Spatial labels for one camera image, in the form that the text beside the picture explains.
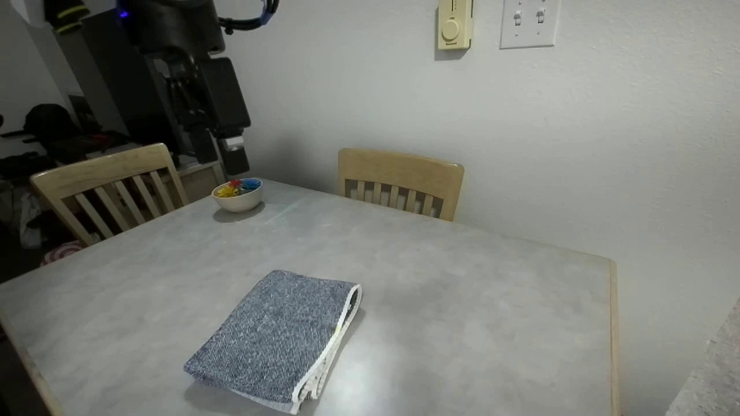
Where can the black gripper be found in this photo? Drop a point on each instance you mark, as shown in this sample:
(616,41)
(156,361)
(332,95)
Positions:
(207,108)

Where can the gray towel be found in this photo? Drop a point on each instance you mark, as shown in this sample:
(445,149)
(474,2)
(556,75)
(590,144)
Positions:
(280,341)

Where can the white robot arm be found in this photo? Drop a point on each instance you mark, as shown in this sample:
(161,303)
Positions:
(183,43)

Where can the blue toy flower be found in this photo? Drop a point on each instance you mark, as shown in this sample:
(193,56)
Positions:
(250,183)

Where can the yellow toy flower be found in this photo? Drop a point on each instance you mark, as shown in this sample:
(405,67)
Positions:
(224,191)

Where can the cream ceramic bowl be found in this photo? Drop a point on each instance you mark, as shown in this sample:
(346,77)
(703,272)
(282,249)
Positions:
(242,201)

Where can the light wooden chair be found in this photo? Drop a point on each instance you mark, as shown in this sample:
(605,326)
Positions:
(111,192)
(400,181)

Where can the white wall outlet plate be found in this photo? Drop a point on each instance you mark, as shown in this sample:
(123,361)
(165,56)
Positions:
(531,23)

